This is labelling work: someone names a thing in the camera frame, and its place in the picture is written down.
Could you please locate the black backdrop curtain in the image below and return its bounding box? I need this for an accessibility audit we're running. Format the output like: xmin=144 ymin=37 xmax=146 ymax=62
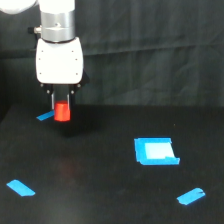
xmin=0 ymin=0 xmax=224 ymax=108

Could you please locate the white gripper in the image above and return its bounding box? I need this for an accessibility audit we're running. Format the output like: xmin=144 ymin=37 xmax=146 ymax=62
xmin=36 ymin=37 xmax=89 ymax=110

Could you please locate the blue tape strip near right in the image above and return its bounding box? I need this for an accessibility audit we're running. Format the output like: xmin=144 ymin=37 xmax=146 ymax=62
xmin=177 ymin=188 xmax=205 ymax=205

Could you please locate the blue tape strip near left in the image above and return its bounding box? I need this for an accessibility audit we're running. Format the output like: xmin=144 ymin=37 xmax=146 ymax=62
xmin=7 ymin=180 xmax=35 ymax=197

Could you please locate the blue tape strip far left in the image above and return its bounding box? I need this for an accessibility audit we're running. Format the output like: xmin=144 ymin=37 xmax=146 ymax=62
xmin=36 ymin=110 xmax=54 ymax=121

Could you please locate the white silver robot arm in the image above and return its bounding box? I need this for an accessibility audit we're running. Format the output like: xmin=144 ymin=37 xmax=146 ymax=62
xmin=0 ymin=0 xmax=84 ymax=110

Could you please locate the blue tape strip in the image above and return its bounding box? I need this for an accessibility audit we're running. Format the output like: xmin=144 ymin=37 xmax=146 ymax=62
xmin=36 ymin=110 xmax=54 ymax=121
xmin=177 ymin=188 xmax=205 ymax=205
xmin=7 ymin=180 xmax=35 ymax=197

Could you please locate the blue tape square marker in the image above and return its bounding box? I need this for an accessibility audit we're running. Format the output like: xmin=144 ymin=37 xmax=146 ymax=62
xmin=134 ymin=138 xmax=180 ymax=165

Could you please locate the red hexagonal block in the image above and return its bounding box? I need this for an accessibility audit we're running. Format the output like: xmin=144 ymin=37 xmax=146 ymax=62
xmin=54 ymin=101 xmax=70 ymax=122

